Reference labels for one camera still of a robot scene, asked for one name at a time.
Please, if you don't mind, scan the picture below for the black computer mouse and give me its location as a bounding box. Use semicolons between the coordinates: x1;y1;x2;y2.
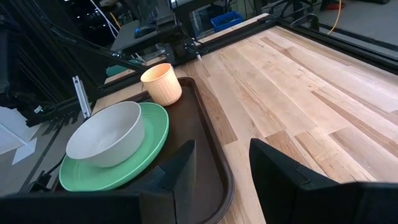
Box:
134;24;159;39

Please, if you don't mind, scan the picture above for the grey bowl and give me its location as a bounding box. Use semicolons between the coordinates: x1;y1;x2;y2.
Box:
65;101;146;169

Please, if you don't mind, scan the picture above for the black aluminium table frame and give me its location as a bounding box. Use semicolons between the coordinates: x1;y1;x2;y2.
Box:
46;14;398;94

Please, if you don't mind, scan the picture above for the orange ribbed cup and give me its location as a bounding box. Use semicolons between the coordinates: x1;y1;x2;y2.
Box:
140;63;183;107

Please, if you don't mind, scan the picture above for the green plate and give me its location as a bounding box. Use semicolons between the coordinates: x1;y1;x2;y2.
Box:
58;101;170;192

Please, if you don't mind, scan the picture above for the yellow extension cable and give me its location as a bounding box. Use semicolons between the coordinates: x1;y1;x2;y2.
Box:
326;0;343;35

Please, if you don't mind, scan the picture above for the silver metal bracket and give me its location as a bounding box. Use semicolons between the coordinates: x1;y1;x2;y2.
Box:
72;75;92;119

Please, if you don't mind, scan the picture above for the black frame handle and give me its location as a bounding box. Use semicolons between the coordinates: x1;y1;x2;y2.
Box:
290;13;321;32

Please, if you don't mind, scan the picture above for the blue plastic bin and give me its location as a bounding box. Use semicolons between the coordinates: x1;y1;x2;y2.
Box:
210;11;245;32

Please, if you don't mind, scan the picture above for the brown plastic tray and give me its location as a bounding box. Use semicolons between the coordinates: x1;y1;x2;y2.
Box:
51;77;236;224

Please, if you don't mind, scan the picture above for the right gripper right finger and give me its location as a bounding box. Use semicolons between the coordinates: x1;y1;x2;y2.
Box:
249;138;398;224

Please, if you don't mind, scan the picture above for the grey desk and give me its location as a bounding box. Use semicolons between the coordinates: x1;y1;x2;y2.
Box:
110;18;170;53

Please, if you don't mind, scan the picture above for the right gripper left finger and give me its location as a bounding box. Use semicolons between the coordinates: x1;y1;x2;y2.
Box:
0;139;197;224

